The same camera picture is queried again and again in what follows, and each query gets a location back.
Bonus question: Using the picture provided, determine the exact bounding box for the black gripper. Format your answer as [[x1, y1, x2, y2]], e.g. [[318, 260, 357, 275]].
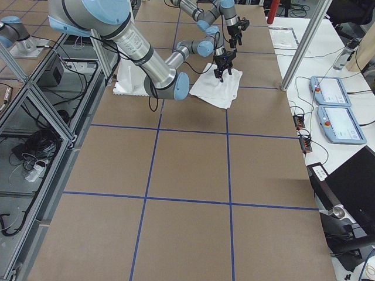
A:
[[227, 23, 242, 49], [214, 50, 237, 83]]

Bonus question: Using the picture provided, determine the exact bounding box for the white printed t-shirt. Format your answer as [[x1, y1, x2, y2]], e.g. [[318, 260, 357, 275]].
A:
[[189, 63, 243, 109]]

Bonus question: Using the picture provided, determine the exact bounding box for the third background robot arm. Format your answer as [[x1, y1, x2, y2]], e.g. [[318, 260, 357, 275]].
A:
[[1, 16, 30, 48]]

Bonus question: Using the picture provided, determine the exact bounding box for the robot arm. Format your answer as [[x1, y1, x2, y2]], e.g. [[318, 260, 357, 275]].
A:
[[48, 1, 241, 100], [169, 0, 250, 49]]

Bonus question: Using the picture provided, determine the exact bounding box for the clear plastic sheet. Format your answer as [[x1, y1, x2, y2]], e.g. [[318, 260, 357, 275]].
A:
[[269, 27, 299, 50]]

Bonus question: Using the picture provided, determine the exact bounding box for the red cylinder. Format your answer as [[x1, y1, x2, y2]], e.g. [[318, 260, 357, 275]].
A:
[[267, 0, 281, 25]]

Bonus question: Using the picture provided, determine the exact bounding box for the orange black adapter box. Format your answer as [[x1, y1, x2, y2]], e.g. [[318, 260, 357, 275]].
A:
[[292, 114, 305, 130]]

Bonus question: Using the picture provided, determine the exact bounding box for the far blue teach pendant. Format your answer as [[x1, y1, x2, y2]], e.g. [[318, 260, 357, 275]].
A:
[[310, 76, 352, 107]]

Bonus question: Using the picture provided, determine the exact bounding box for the blue teach pendant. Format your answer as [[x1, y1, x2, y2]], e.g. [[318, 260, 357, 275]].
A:
[[310, 76, 352, 107], [317, 105, 367, 145]]

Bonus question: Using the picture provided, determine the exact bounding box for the water bottle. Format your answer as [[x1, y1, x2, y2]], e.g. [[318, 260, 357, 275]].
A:
[[333, 38, 360, 70]]

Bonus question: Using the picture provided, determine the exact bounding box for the near blue teach pendant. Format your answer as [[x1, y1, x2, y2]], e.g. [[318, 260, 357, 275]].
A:
[[317, 105, 367, 145]]

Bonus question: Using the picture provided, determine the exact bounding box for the brown table mat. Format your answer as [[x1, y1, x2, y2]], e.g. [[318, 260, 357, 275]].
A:
[[28, 5, 336, 280]]

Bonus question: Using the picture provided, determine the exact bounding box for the black laptop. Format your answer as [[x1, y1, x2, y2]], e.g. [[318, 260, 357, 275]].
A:
[[307, 145, 374, 234]]

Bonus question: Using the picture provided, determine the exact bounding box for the black monitor stand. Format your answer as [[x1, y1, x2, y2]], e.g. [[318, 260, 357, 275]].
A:
[[320, 213, 374, 272]]

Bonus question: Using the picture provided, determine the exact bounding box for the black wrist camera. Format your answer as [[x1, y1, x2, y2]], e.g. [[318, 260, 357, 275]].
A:
[[237, 17, 250, 30]]

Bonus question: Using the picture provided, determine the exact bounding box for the aluminium frame post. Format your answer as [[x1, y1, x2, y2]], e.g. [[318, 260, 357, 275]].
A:
[[280, 0, 332, 91]]

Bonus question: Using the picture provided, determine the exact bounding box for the aluminium frame rack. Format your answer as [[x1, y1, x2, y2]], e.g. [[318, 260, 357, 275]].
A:
[[1, 34, 120, 280]]

